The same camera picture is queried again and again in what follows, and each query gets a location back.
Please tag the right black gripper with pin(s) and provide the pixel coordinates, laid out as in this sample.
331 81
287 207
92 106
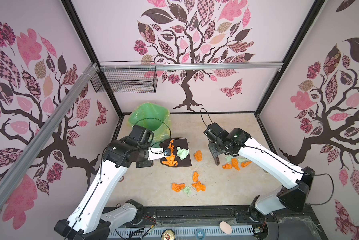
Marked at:
210 147

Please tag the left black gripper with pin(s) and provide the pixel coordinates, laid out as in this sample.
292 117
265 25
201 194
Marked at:
145 163

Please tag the dark brown dustpan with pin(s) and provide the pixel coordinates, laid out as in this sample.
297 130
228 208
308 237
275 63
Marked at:
178 142

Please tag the dark brown hand brush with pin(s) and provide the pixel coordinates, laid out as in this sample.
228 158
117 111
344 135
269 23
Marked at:
216 159

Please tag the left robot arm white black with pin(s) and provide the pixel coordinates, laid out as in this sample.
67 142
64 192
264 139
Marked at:
88 221

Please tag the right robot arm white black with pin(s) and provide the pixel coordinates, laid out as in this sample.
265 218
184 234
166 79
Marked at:
295 181

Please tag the orange scraps right front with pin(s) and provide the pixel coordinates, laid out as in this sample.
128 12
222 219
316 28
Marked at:
237 164

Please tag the green scrap right front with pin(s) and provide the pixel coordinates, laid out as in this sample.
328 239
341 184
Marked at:
228 159

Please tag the orange scrap back centre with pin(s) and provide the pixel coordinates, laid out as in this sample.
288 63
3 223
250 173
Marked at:
198 156

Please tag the orange paper scrap near bin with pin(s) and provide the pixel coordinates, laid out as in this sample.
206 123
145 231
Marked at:
170 160

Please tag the small green scrap centre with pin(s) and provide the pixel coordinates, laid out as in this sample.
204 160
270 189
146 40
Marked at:
182 153

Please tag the large orange paper scrap front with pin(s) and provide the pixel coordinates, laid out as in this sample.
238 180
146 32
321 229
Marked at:
181 188

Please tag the green bin with liner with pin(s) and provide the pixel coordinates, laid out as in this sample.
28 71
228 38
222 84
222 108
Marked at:
153 117

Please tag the orange scrap back right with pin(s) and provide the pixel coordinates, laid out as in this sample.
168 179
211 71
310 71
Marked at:
197 184

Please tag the gold round can top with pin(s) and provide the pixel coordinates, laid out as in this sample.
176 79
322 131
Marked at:
168 234

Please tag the pink oval button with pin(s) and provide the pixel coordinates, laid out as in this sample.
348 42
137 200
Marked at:
225 227

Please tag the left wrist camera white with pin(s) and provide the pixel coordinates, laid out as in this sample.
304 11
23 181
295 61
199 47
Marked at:
158 153

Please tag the black wire basket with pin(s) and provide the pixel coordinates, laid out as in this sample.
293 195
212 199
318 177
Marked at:
125 77

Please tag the aluminium rail back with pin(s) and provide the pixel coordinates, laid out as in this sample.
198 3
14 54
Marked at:
215 66

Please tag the aluminium rail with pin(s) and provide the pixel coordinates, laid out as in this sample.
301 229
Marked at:
12 178
215 66

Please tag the aluminium rail left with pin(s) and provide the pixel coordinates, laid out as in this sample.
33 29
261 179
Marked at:
12 178

